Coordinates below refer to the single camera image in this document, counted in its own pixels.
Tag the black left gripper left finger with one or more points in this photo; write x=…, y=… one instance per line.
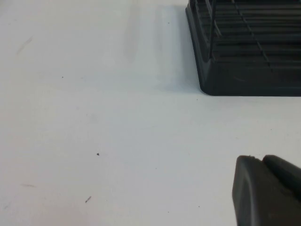
x=254, y=197

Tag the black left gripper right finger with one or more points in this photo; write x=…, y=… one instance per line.
x=282, y=171

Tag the black plastic drip tray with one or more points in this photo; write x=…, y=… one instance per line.
x=247, y=82

